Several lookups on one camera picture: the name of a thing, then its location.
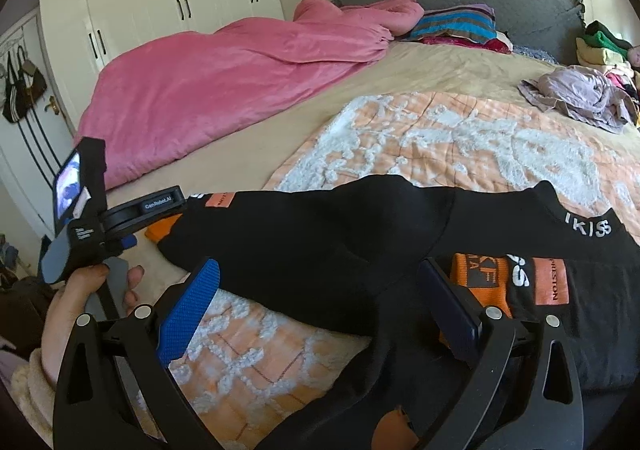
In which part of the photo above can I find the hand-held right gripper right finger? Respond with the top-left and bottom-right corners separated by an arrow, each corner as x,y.
415,257 -> 586,450

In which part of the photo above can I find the pink duvet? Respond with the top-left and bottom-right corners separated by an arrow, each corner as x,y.
75,0 -> 426,188

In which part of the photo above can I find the pile of folded clothes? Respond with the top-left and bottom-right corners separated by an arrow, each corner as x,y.
575,20 -> 640,128

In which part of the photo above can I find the bed with beige sheet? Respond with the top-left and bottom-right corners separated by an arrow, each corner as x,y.
102,37 -> 640,281

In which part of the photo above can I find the grey quilted headboard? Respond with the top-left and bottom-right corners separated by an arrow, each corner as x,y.
326,0 -> 587,65

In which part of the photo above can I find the brown handbag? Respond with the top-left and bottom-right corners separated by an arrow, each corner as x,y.
19,46 -> 49,107

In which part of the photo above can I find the crumpled lilac garment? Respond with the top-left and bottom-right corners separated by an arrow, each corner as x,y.
517,66 -> 637,134

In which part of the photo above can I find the striped pillow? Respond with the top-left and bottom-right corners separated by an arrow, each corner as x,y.
406,4 -> 501,47

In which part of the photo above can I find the black striped handbag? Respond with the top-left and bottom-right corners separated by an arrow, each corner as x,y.
2,47 -> 32,124

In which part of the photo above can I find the blue patterned pillow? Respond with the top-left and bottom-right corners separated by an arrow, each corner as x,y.
512,45 -> 559,65

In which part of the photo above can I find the black sweatshirt with orange patches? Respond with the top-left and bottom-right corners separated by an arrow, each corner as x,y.
145,175 -> 640,450

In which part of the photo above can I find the white door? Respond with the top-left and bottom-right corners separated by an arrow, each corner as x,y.
0,12 -> 77,243

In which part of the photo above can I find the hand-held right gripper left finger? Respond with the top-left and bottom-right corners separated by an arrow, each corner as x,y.
52,257 -> 221,450

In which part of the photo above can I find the person's left forearm cream sleeve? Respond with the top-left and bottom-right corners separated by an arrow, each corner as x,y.
9,347 -> 58,447

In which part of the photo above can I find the person's left hand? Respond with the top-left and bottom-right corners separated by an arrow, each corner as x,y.
41,264 -> 147,386

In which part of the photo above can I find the orange and white tufted blanket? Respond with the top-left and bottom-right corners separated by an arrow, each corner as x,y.
167,92 -> 640,443

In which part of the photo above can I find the magenta pillow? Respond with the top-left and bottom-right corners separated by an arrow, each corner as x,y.
425,31 -> 514,54

